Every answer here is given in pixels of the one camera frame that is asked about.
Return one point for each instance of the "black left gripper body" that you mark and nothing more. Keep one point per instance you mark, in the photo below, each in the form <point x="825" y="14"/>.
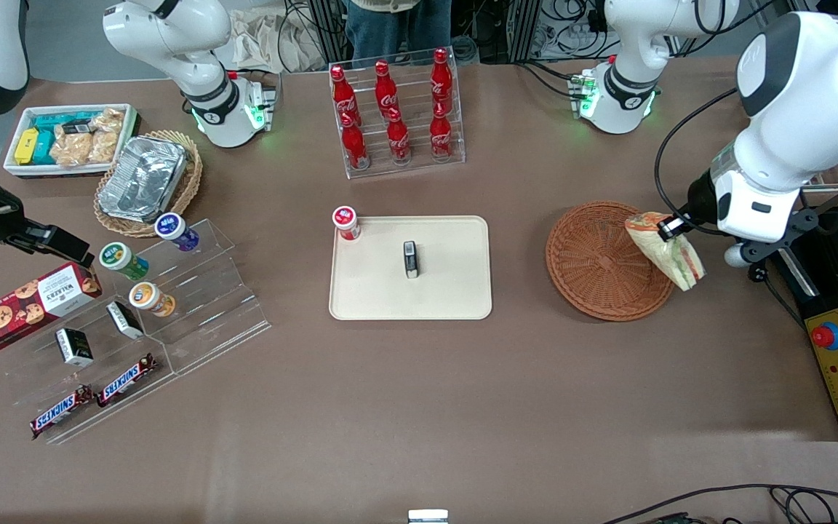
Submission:
<point x="700" y="196"/>

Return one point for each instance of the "triangular sandwich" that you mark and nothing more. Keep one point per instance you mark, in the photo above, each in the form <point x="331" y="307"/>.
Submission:
<point x="673" y="262"/>

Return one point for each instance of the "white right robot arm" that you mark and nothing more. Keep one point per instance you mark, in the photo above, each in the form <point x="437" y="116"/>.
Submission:
<point x="172" y="36"/>

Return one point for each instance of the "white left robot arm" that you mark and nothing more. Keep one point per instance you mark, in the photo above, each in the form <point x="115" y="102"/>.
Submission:
<point x="790" y="131"/>

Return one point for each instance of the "brown round wicker basket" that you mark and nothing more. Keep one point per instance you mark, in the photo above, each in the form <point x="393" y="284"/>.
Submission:
<point x="593" y="262"/>

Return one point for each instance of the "aluminium foil tray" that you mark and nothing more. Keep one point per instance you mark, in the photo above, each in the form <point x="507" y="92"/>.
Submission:
<point x="142" y="178"/>

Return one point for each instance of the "tan oval wicker basket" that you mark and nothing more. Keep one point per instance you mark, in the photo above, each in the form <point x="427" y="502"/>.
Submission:
<point x="188" y="185"/>

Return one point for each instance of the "beige plastic tray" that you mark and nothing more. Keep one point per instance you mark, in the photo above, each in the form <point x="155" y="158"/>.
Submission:
<point x="448" y="284"/>

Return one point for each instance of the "green lid yogurt cup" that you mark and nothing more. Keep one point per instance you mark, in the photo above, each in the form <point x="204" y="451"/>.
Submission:
<point x="119" y="258"/>

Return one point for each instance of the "yellow snack box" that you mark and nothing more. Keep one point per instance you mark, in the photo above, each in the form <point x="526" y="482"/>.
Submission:
<point x="26" y="145"/>

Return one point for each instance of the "red cookie box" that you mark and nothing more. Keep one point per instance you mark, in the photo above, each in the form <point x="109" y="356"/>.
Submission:
<point x="19" y="309"/>

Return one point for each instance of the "teal snack box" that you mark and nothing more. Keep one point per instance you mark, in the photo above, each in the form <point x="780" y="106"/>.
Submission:
<point x="44" y="148"/>
<point x="62" y="120"/>

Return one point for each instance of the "small black white carton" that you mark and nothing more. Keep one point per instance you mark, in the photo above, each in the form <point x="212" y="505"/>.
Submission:
<point x="125" y="320"/>
<point x="74" y="347"/>

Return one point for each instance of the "orange lid yogurt cup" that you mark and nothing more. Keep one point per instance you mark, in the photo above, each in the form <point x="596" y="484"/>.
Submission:
<point x="150" y="298"/>

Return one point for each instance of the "clear bag of crackers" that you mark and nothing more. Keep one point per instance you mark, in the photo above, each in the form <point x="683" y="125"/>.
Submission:
<point x="106" y="138"/>
<point x="71" y="149"/>

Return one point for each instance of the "white rectangular snack bin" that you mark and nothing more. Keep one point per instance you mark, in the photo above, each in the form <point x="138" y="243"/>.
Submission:
<point x="19" y="116"/>

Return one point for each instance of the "purple lid yogurt cup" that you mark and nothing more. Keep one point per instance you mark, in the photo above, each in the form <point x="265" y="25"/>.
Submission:
<point x="174" y="229"/>

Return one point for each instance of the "snickers chocolate bar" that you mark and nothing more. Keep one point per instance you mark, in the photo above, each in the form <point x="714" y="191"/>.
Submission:
<point x="61" y="412"/>
<point x="126" y="380"/>

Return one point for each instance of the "clear acrylic stepped display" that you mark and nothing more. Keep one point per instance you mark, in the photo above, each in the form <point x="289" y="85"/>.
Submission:
<point x="208" y="291"/>

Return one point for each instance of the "red cola bottle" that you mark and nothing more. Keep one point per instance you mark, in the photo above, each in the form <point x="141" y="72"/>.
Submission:
<point x="354" y="144"/>
<point x="344" y="94"/>
<point x="397" y="137"/>
<point x="385" y="87"/>
<point x="441" y="76"/>
<point x="441" y="132"/>

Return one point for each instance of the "clear acrylic bottle rack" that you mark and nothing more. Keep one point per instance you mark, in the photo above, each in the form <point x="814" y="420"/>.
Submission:
<point x="419" y="164"/>

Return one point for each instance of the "small black box, grey label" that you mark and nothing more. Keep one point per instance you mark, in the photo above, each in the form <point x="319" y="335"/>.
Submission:
<point x="410" y="260"/>

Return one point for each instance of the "red capped small bottle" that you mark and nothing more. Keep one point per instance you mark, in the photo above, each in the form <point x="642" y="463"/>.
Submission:
<point x="346" y="220"/>

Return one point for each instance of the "crumpled beige cloth bag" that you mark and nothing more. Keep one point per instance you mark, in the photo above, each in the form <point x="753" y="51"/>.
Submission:
<point x="266" y="40"/>

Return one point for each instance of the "person in jeans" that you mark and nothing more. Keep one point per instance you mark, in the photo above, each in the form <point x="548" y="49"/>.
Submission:
<point x="397" y="29"/>

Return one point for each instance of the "small white device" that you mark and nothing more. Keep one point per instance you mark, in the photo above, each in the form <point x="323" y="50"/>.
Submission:
<point x="428" y="516"/>

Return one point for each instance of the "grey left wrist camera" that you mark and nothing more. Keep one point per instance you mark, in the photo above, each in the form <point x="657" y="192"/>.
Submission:
<point x="736" y="255"/>

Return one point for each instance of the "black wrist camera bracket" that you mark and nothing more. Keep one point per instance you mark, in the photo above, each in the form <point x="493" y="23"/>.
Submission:
<point x="790" y="229"/>

